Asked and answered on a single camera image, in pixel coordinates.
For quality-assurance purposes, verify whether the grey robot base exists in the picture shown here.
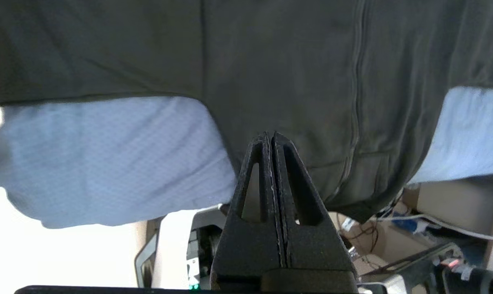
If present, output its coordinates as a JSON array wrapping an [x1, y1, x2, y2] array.
[[134, 204, 231, 288]]

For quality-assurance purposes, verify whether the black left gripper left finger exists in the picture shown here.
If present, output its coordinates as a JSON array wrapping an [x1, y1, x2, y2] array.
[[211, 131, 287, 288]]

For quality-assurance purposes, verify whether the white cable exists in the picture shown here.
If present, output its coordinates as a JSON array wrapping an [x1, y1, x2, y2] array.
[[369, 213, 493, 241]]

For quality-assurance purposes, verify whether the brown cardboard box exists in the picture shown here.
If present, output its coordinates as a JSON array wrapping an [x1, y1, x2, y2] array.
[[402, 176, 493, 266]]

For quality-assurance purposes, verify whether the black zip hoodie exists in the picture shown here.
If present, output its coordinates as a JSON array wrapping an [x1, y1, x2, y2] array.
[[0, 0, 493, 223]]

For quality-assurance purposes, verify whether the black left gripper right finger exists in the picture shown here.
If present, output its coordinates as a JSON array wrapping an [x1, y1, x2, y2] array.
[[271, 131, 359, 272]]

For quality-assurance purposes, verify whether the blue bed sheet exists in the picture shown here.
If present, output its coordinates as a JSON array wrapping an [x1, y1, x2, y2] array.
[[0, 86, 493, 229]]

